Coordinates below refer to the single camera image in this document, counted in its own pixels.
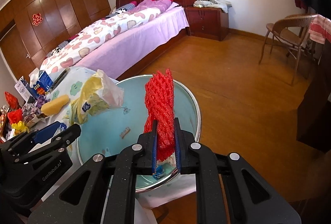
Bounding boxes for crumpled clothes on nightstand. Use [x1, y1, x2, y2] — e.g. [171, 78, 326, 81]
[193, 0, 232, 13]

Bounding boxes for wooden door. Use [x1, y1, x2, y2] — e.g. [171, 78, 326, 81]
[1, 26, 36, 82]

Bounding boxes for wooden nightstand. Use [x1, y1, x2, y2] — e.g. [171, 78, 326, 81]
[185, 6, 229, 41]

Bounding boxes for yellow white plastic bag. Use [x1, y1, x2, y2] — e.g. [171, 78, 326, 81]
[65, 70, 125, 125]

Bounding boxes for red striped towel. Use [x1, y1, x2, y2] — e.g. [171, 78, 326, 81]
[309, 14, 331, 44]

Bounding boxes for yellow sponge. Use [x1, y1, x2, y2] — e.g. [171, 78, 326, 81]
[41, 94, 70, 116]

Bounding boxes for red double happiness decal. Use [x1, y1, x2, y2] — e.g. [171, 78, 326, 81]
[32, 13, 43, 27]

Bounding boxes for purple bed sheet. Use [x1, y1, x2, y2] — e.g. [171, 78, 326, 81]
[75, 6, 188, 79]

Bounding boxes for blue milk carton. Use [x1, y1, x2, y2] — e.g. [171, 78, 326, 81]
[32, 70, 53, 95]

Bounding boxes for cow pattern pillow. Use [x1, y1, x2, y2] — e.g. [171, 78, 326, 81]
[105, 1, 137, 19]

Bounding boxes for purple blanket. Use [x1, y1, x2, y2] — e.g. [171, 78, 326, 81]
[130, 0, 173, 13]

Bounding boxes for red foam net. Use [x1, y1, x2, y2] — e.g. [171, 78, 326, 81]
[144, 69, 175, 162]

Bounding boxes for white paper box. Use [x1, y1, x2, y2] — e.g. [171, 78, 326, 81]
[15, 77, 32, 102]

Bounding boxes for cloud pattern tablecloth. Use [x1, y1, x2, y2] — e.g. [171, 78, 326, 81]
[29, 65, 197, 224]

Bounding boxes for dark wooden cabinet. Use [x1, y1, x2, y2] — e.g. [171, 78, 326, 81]
[297, 40, 331, 153]

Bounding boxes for purple wrapper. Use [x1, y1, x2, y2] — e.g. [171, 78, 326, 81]
[34, 95, 50, 109]

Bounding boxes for heart pattern quilt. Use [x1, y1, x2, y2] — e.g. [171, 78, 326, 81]
[40, 6, 165, 74]

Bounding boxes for wicker folding chair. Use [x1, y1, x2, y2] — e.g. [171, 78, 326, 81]
[259, 14, 318, 86]

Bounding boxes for wooden wardrobe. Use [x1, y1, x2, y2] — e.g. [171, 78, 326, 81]
[1, 0, 110, 67]

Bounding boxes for light blue trash bin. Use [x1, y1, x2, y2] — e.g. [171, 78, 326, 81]
[77, 74, 202, 194]

